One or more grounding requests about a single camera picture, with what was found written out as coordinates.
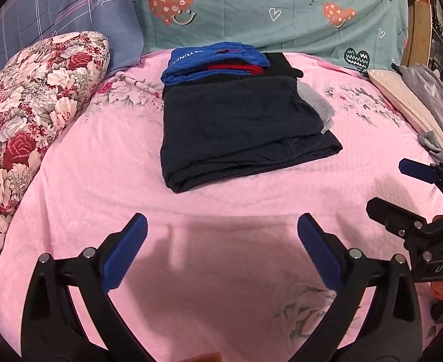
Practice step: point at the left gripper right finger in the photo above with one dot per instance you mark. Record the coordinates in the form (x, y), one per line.
(375, 315)

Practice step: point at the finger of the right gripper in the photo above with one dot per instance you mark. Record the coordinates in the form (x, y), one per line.
(398, 220)
(432, 174)

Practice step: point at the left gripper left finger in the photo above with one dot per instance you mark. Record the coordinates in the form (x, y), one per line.
(68, 313)

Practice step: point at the dark navy pants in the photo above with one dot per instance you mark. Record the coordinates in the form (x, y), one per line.
(217, 131)

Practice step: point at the grey fleece garment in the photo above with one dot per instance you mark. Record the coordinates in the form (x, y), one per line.
(429, 142)

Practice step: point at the cream quilted pillow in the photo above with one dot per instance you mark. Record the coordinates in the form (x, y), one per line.
(405, 102)

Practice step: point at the teal heart-print pillow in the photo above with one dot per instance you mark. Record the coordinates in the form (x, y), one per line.
(357, 34)

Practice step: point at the black folded garment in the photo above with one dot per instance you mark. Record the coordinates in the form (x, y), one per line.
(279, 66)

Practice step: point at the red floral pillow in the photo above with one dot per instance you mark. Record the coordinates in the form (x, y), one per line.
(42, 88)

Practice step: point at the blue folded garment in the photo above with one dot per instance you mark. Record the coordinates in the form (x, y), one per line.
(190, 64)

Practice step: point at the blue plaid pillow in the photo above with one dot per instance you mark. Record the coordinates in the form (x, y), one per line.
(24, 22)

